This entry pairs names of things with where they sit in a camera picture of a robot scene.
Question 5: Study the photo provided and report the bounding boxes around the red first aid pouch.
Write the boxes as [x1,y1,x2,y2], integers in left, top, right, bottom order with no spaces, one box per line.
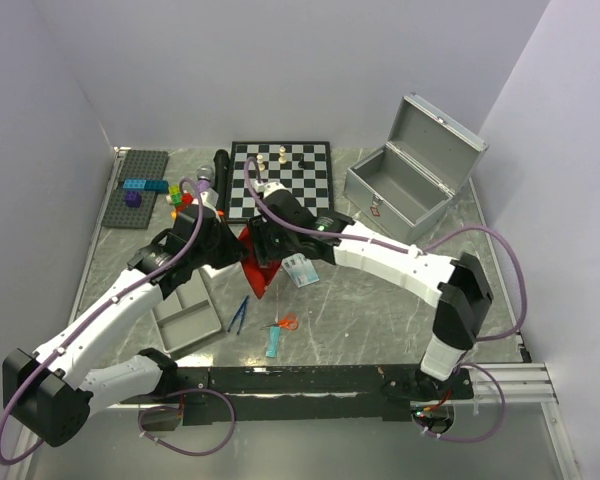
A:
[238,227,281,300]

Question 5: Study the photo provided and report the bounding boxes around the blue plastic tweezers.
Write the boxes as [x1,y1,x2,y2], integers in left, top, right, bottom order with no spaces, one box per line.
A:
[227,296,249,335]

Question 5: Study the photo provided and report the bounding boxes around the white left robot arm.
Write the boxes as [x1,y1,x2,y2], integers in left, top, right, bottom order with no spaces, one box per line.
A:
[2,206,249,447]

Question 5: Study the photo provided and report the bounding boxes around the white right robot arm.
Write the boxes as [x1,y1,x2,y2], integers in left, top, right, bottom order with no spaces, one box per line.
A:
[247,181,493,399]

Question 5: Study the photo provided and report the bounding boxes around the light blue mask packet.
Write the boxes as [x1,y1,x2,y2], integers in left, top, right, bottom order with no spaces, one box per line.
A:
[282,254,319,288]

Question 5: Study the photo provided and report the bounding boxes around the colourful lego car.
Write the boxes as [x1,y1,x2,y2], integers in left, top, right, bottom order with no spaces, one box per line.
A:
[166,185,193,219]

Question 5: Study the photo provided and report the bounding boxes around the white chess pawn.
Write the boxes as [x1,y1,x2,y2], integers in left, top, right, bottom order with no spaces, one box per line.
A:
[256,154,266,171]

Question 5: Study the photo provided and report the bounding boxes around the purple glitter microphone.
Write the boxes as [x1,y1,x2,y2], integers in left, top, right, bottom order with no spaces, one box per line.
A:
[196,165,215,193]

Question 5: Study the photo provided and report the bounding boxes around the black white chessboard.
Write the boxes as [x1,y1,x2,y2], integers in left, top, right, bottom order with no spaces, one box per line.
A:
[224,141,334,224]

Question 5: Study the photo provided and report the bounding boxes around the grey plastic tray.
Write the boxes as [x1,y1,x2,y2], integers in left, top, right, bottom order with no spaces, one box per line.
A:
[152,271,222,354]

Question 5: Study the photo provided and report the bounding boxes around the white chess queen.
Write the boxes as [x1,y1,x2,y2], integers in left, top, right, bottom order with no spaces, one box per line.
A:
[278,146,287,164]

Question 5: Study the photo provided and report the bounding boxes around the orange scissors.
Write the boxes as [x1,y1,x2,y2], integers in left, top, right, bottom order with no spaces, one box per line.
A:
[266,314,299,331]

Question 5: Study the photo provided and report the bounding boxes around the blue lego brick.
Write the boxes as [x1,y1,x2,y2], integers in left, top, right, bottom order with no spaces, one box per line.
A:
[122,179,169,193]

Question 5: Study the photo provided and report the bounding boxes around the teal sachet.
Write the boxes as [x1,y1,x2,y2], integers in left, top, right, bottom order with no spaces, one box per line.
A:
[265,326,280,358]

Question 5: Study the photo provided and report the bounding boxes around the purple lego brick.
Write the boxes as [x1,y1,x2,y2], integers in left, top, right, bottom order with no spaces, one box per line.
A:
[124,190,142,208]

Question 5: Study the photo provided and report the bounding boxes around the lower grey lego baseplate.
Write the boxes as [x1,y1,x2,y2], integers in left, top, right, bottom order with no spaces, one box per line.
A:
[101,188,156,229]

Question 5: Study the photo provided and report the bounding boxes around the grey lego baseplate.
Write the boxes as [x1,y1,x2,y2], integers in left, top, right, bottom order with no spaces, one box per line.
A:
[118,150,169,182]
[101,188,156,229]

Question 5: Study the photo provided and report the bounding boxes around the upper grey lego baseplate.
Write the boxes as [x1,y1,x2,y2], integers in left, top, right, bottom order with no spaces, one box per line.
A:
[118,150,169,182]

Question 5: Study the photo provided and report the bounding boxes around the grey metal case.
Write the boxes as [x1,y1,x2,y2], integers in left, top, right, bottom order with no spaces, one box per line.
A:
[344,93,488,244]

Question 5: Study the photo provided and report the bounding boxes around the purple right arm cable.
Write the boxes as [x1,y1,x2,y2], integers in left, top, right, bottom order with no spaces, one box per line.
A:
[243,157,529,341]

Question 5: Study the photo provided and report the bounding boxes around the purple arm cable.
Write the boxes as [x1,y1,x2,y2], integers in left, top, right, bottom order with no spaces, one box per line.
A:
[0,177,204,466]
[243,157,529,341]

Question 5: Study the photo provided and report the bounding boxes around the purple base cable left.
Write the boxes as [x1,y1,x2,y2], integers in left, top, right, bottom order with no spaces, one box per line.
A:
[138,384,241,456]

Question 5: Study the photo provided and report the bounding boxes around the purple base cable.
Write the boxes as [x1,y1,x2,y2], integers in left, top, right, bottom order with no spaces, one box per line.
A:
[419,364,511,446]
[138,384,241,456]

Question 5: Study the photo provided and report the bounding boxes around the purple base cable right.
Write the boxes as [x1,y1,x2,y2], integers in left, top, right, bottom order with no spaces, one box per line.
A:
[419,364,511,446]

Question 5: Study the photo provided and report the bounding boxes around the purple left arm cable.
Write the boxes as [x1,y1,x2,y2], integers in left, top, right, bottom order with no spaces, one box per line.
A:
[0,177,204,466]

